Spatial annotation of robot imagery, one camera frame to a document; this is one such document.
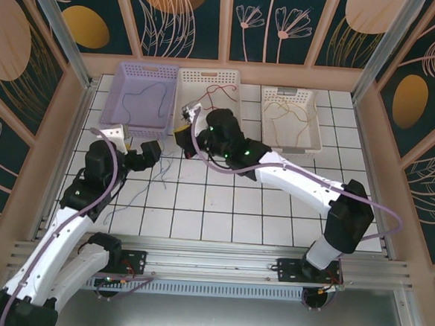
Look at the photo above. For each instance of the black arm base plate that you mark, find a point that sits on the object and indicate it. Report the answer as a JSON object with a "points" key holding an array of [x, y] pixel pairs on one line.
{"points": [[288, 270], [136, 261]]}

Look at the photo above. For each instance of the aluminium frame post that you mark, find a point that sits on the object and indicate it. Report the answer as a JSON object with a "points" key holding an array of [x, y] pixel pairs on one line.
{"points": [[59, 21], [382, 47]]}

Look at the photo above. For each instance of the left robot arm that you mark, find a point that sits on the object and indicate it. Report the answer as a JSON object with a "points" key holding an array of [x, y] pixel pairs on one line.
{"points": [[55, 241]]}

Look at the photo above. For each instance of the aluminium mounting rail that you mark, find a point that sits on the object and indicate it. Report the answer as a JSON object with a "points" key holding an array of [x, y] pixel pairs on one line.
{"points": [[210, 263]]}

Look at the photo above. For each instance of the grey metal panel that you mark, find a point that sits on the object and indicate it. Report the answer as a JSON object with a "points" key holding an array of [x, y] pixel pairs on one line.
{"points": [[206, 319]]}

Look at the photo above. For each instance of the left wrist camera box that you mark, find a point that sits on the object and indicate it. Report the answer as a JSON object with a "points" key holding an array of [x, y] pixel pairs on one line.
{"points": [[117, 131]]}

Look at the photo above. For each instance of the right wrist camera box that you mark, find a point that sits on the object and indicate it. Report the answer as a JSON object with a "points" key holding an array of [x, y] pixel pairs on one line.
{"points": [[191, 107]]}

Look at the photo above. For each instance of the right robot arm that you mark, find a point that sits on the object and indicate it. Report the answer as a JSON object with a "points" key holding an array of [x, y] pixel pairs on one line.
{"points": [[302, 180]]}

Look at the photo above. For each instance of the purple plastic basket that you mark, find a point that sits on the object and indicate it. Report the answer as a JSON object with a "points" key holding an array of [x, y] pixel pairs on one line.
{"points": [[143, 105]]}

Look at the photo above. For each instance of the aluminium side rail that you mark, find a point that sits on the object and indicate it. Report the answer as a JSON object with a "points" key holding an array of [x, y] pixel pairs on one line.
{"points": [[364, 143], [73, 138]]}

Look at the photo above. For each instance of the small white plastic basket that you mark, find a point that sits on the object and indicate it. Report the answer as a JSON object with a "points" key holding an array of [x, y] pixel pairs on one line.
{"points": [[318, 136]]}

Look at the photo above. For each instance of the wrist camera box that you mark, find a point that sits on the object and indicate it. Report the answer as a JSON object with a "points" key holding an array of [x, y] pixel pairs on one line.
{"points": [[117, 131], [191, 107]]}

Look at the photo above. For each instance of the large white plastic basket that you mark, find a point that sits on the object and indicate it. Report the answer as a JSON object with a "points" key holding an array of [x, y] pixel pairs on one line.
{"points": [[192, 90]]}

